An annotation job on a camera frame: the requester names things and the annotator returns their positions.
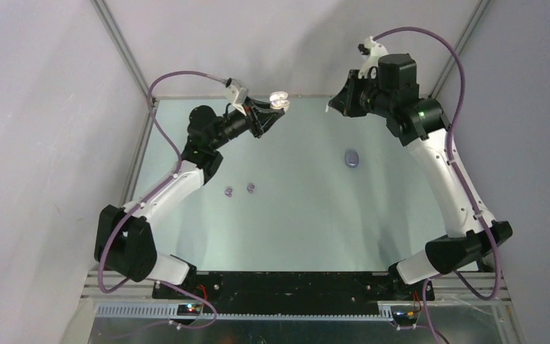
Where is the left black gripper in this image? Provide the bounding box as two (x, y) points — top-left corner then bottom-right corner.
(209, 96), (284, 151)

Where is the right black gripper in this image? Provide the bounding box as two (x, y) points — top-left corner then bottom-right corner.
(331, 69), (393, 118)

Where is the white earbud charging case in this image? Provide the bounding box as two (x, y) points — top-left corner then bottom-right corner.
(269, 91), (290, 112)

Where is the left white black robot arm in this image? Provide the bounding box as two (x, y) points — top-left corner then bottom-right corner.
(95, 91), (290, 299)

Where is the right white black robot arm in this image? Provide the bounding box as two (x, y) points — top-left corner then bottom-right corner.
(328, 54), (513, 300)

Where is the purple charging case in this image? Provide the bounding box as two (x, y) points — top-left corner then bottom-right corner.
(344, 149), (360, 168)

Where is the purple earbud right one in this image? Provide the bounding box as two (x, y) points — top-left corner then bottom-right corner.
(246, 183), (256, 194)

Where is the left circuit board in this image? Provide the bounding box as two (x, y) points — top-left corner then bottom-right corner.
(176, 304), (203, 316)

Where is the circuit board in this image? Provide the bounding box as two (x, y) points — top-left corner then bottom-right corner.
(176, 304), (203, 316)
(392, 311), (420, 321)

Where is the right circuit board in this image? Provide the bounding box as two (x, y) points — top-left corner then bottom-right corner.
(392, 311), (420, 321)

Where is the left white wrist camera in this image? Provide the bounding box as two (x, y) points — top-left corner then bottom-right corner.
(224, 78), (248, 115)

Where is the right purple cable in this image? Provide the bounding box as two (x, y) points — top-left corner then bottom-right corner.
(372, 26), (502, 344)

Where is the purple cable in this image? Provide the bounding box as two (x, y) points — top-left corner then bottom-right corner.
(96, 70), (222, 331)
(372, 26), (502, 344)

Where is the white slotted cable duct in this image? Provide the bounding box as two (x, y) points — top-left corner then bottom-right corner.
(96, 302), (393, 322)

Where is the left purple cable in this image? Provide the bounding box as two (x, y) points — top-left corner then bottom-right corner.
(96, 70), (222, 331)

